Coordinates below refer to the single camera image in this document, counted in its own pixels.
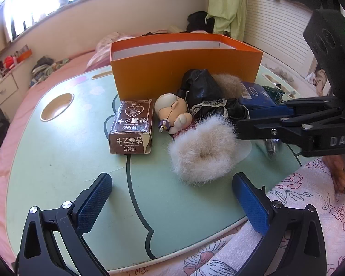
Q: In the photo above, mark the person's right hand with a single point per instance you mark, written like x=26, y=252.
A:
x=339, y=175

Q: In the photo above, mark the blue box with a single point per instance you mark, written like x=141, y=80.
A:
x=256, y=97

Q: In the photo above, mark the black clothes pile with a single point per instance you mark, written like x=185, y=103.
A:
x=198, y=20

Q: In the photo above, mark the grey fluffy cloth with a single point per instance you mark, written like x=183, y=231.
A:
x=286, y=76

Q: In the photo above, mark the light green hanging cloth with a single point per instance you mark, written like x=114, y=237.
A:
x=227, y=5

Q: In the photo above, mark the beige doll figurine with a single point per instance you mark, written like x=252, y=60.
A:
x=168, y=105

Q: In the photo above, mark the white fluffy fur ball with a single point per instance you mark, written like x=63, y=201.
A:
x=201, y=149

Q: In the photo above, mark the pink bed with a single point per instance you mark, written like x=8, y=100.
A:
x=23, y=97

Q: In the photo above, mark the white desk with drawer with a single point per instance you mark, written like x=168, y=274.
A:
x=5, y=90

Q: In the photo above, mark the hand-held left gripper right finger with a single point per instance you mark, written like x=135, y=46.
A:
x=251, y=207

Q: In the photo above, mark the pink floral quilt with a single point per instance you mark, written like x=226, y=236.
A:
x=109, y=38

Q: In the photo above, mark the dark crumpled wrapper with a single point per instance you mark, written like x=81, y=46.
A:
x=274, y=93

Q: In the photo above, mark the grey-green clothes pile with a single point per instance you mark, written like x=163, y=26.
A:
x=46, y=66

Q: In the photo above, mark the orange cardboard box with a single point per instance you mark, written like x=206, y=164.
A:
x=161, y=69

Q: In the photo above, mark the brown card box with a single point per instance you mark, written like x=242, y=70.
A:
x=132, y=115

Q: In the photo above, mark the white floral blanket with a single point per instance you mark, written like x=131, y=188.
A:
x=304, y=184

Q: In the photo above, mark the green cartoon desktop table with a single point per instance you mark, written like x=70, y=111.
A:
x=74, y=164

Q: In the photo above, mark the red container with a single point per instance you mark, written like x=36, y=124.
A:
x=8, y=61

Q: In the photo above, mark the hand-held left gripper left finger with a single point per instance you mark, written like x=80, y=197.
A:
x=93, y=204

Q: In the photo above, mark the orange tray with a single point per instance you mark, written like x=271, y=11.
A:
x=24, y=56

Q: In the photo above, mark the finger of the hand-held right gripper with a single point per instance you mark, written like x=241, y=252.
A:
x=264, y=128
x=304, y=107

